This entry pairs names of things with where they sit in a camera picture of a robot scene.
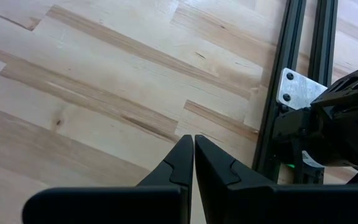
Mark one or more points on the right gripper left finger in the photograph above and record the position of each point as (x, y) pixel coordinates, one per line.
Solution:
(104, 205)

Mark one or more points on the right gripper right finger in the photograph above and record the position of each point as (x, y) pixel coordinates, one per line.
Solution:
(259, 205)

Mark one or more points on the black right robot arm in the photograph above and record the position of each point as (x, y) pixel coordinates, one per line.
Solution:
(337, 130)

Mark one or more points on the aluminium corner bracket plate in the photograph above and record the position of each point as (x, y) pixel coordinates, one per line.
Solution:
(300, 88)

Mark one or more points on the black aluminium frame extrusion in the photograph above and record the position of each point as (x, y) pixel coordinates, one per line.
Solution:
(325, 31)
(284, 62)

